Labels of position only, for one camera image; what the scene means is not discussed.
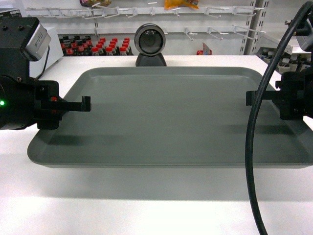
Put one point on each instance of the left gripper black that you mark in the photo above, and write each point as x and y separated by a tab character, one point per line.
50	107

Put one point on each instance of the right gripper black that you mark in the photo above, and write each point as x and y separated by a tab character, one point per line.
293	98

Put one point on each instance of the grey rectangular serving tray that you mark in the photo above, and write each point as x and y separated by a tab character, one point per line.
146	117

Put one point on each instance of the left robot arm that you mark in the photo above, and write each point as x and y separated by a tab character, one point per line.
25	100

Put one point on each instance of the white checkout table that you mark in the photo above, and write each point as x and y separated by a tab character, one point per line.
37	200

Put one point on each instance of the black round barcode scanner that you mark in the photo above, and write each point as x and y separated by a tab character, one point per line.
150	41

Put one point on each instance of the yellow hanging snack bag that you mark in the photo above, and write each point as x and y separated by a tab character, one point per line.
171	4

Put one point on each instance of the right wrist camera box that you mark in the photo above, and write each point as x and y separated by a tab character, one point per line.
304	36

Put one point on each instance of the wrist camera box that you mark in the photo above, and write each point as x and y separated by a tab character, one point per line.
304	36
38	44

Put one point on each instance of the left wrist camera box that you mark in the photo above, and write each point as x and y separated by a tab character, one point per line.
38	44

